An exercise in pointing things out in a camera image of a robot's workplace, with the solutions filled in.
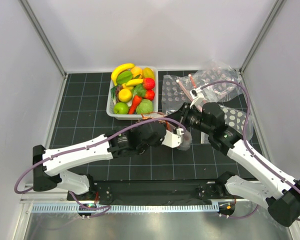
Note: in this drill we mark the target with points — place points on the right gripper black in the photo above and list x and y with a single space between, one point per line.
177 116

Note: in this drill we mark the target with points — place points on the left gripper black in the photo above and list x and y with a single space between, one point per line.
160 141

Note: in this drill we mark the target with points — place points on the orange carrot toy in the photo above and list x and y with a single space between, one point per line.
135 102

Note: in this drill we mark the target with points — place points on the zip bag red zipper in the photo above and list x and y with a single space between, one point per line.
187 139

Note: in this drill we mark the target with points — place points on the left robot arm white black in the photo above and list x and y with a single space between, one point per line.
54 172

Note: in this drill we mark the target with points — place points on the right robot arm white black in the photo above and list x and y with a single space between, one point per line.
277 191

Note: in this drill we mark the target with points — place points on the white plastic food bin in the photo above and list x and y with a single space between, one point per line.
110 103

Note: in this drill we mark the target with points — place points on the polka dot bag back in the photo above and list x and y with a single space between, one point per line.
215 71

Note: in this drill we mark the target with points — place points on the polka dot bag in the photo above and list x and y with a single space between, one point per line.
236 119
215 71

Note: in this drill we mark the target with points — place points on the polka dot bag right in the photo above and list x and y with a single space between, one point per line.
236 119

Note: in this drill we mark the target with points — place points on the green cabbage toy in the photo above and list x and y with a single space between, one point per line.
145 107

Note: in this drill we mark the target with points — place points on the red strawberry lower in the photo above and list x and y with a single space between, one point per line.
149 95

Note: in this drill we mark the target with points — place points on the red strawberry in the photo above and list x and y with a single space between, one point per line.
148 83
149 95

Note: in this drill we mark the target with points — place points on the green apple toy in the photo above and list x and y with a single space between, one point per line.
121 108

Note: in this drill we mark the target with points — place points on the red strawberry upper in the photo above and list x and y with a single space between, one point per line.
148 83

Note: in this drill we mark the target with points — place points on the yellow starfruit toy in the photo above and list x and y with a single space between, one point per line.
148 73

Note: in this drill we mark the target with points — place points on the purple grapes toy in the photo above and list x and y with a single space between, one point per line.
115 91

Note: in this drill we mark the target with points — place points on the small yellow banana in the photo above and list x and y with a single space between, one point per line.
134 82

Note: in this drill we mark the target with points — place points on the orange fruit toy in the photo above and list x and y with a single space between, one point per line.
137 72

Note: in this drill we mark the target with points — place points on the black grid mat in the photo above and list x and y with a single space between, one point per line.
82 116

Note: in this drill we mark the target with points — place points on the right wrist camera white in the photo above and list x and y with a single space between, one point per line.
198 97

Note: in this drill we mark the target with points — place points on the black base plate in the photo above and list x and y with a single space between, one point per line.
186 192

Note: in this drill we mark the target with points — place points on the slotted cable duct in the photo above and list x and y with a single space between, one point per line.
75 208

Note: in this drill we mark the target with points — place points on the right aluminium frame post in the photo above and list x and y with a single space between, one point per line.
270 19

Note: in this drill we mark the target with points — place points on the aluminium frame post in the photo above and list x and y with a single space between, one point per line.
42 35
270 19

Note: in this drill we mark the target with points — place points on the left aluminium frame post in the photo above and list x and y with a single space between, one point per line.
42 35

